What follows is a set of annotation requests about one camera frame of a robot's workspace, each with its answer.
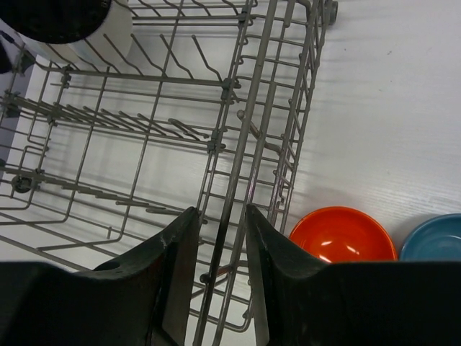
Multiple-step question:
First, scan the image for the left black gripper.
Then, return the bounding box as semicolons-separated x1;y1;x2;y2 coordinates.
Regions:
1;0;110;44

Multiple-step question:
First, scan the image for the orange bowl left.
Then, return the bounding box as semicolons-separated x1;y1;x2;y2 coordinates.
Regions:
289;206;398;263

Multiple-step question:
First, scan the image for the grey wire dish rack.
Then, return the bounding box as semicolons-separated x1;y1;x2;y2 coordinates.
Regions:
1;1;339;345

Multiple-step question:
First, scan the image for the blue bowl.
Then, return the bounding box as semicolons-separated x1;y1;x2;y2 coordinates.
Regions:
399;213;460;262

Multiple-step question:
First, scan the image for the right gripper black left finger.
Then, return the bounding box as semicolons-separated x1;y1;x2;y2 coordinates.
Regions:
1;208;200;345

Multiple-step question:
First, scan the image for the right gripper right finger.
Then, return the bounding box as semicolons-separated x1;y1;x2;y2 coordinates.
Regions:
245;205;460;345

